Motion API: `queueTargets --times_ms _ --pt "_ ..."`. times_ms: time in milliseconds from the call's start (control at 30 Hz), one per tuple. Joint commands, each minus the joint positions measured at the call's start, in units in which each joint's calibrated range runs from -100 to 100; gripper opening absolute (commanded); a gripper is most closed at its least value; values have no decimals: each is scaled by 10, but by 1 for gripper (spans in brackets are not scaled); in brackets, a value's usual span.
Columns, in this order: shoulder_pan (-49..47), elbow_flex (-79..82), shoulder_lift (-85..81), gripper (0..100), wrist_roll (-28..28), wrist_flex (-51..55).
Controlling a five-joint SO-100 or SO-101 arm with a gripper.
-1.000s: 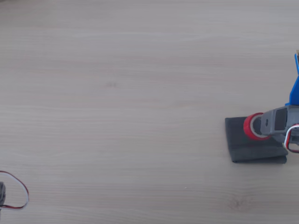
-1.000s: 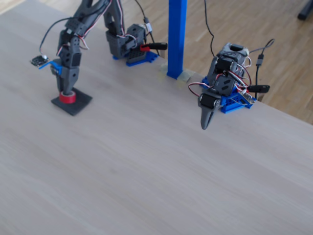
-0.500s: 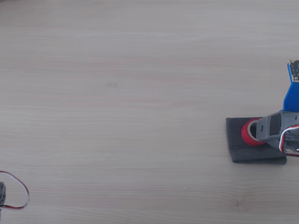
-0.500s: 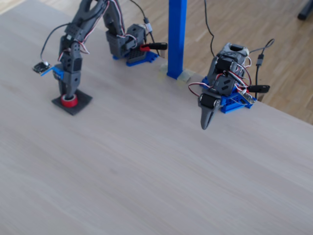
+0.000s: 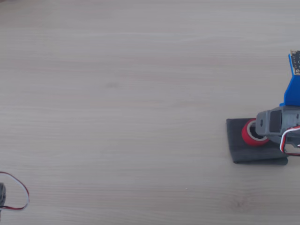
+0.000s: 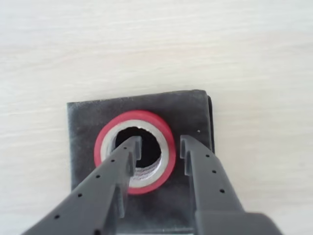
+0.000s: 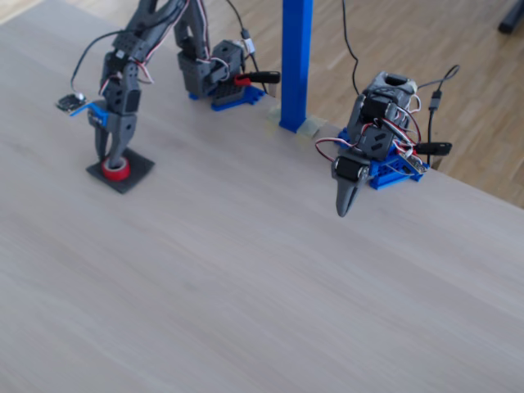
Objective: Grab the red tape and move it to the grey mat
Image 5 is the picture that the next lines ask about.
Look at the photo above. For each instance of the dark grey folded mat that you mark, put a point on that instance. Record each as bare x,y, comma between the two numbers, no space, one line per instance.
234,152

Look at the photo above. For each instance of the black camera circuit board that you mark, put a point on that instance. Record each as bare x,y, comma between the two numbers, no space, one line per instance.
297,61

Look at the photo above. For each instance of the red tape roll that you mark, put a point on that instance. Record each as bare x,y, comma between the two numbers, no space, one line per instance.
247,138

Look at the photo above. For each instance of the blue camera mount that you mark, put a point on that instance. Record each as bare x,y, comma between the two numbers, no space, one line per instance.
293,93

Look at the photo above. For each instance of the grey gripper with camera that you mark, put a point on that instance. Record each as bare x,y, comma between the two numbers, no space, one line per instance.
263,125

